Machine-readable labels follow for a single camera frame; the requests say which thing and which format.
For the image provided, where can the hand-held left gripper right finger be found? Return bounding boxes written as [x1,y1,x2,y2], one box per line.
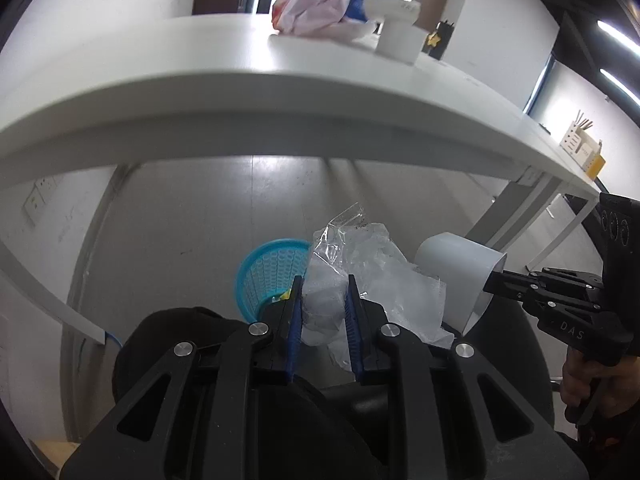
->
[346,274,591,480]

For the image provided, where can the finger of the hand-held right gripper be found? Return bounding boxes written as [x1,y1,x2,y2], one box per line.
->
[482,267,605,302]
[522,299,632,367]

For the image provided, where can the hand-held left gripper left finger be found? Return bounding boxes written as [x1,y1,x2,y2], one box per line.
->
[60,275,306,480]

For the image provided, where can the clear plastic bag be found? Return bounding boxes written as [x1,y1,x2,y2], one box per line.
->
[300,202,457,372]

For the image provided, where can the blue plastic basket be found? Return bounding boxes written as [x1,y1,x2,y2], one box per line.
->
[236,239,314,324]

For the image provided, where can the red snack bag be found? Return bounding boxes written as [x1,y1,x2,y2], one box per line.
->
[271,0,354,38]

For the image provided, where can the person's right hand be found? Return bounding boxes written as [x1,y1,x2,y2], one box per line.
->
[560,349,640,420]

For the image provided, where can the white desk organizer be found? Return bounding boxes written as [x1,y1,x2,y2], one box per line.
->
[559,109,607,179]

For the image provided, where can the person's black pants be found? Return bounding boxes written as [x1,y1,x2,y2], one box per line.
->
[112,285,557,480]

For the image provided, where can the ceiling light strip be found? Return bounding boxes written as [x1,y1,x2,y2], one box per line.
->
[597,20,640,59]
[599,67,640,107]

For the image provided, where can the white table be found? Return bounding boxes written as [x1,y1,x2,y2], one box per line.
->
[0,12,608,347]

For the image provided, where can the black box with yellow star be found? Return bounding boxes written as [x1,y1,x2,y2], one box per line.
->
[422,20,454,61]

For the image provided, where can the flat cardboard piece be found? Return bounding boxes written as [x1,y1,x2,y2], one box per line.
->
[29,437,82,480]

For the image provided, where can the white wall socket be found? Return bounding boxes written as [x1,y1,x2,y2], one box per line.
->
[23,175,64,227]

